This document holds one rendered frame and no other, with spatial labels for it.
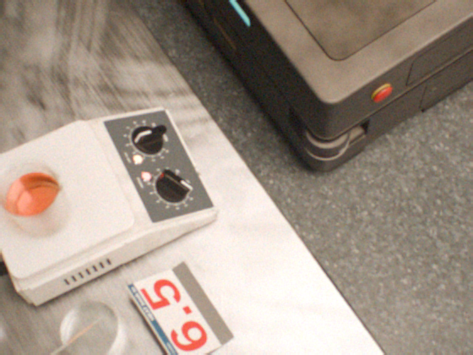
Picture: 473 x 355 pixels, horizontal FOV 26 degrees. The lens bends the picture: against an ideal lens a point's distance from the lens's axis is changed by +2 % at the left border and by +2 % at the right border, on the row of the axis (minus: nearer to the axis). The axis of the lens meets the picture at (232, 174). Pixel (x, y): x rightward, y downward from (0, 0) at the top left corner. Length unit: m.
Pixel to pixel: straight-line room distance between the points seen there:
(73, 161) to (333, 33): 0.67
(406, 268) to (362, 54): 0.44
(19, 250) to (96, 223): 0.07
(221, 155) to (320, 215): 0.78
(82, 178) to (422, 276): 0.95
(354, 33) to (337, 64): 0.05
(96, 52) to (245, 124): 0.80
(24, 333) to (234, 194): 0.24
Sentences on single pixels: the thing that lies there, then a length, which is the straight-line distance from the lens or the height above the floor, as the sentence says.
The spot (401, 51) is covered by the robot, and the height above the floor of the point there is 0.36.
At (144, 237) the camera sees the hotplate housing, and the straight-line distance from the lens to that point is 0.96.
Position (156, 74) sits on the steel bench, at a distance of 1.09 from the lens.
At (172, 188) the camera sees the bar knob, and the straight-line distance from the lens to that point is 0.98.
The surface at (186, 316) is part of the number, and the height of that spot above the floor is 0.77.
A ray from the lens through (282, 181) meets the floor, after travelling 1.83.
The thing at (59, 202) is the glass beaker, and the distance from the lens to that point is 0.90.
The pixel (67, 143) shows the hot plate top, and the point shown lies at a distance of 0.97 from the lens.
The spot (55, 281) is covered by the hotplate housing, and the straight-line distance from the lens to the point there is 0.96.
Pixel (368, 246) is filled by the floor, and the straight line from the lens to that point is 1.80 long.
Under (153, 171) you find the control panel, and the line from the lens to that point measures 0.99.
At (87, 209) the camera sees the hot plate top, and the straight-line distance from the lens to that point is 0.95.
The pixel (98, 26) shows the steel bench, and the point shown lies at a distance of 1.12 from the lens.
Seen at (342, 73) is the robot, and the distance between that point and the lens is 1.51.
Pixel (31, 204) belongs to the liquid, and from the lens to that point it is 0.91.
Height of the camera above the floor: 1.72
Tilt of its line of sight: 70 degrees down
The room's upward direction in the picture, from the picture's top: 7 degrees counter-clockwise
